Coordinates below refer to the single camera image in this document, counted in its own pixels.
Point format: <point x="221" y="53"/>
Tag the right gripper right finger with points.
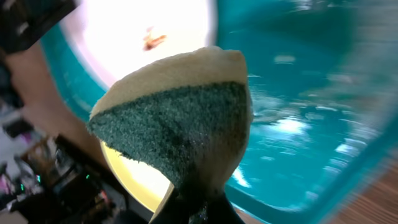
<point x="219" y="210"/>

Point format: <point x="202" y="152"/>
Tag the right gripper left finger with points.
<point x="177" y="206"/>

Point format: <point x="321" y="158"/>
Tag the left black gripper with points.
<point x="23" y="22"/>

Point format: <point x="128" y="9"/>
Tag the green and yellow sponge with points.
<point x="186" y="115"/>

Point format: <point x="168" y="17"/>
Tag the white plate with red stain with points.
<point x="111" y="39"/>

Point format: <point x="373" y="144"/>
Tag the teal plastic serving tray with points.
<point x="323" y="81"/>

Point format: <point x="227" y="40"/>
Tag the yellow plate with crumbs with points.
<point x="146" y="184"/>

